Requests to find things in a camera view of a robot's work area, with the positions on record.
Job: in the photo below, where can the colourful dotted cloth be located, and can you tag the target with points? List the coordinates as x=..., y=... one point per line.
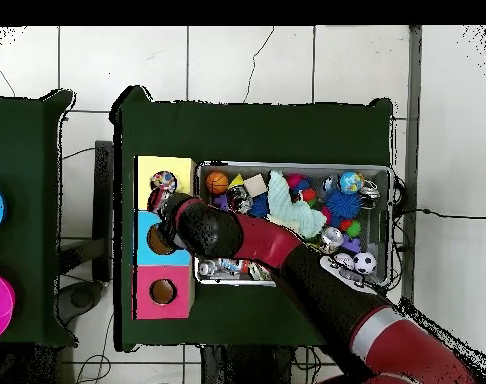
x=163, y=180

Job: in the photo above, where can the mint green muslin cloth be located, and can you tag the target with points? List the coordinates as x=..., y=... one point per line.
x=295, y=208

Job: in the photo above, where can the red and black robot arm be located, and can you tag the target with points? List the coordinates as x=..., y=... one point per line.
x=267, y=240

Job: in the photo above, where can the wooden box with three holes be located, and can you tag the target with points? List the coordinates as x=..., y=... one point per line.
x=175, y=308

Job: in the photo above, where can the orange toy basketball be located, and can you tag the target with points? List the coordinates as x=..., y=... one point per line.
x=216, y=182

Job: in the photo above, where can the crushed black drink can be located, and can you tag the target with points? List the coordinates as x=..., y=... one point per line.
x=239, y=198

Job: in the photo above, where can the blue spiky rubber ball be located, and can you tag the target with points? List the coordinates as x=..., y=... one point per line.
x=259, y=206
x=343, y=202

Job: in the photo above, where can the dark green tablecloth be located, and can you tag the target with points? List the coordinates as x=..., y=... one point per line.
x=247, y=132
x=23, y=140

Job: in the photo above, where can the globe print ball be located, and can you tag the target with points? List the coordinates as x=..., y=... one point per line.
x=351, y=182

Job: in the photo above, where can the white toy baseball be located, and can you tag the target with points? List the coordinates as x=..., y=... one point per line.
x=345, y=259

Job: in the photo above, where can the black and white soccer ball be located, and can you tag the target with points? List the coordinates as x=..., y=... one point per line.
x=364, y=262

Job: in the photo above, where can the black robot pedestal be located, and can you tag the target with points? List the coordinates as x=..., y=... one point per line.
x=247, y=368

